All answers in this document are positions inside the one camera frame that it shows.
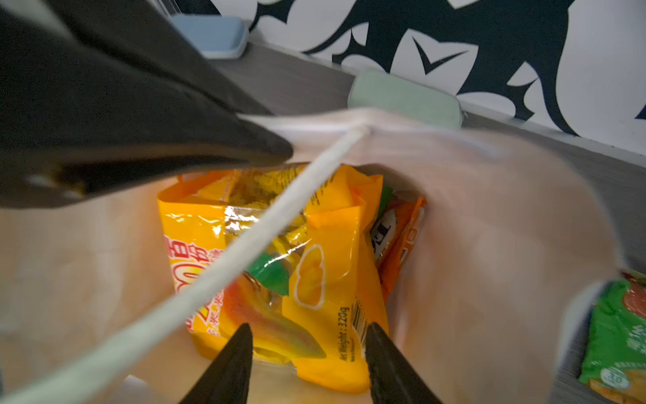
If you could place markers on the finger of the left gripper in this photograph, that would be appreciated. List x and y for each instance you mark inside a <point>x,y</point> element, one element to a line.
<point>103,96</point>

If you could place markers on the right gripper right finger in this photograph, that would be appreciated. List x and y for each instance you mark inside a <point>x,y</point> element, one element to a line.
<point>392,378</point>

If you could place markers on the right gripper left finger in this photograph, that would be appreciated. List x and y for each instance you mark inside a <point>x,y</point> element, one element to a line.
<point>227,379</point>

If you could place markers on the green snack packet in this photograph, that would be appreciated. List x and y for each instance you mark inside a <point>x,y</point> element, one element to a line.
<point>614,362</point>

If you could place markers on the orange snack packet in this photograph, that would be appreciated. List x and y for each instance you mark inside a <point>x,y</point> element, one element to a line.
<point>393,238</point>

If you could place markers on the cartoon animal paper bag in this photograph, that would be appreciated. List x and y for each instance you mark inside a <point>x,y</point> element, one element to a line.
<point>514,250</point>

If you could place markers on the yellow snack packet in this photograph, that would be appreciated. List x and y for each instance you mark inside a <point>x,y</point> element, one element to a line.
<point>309,296</point>

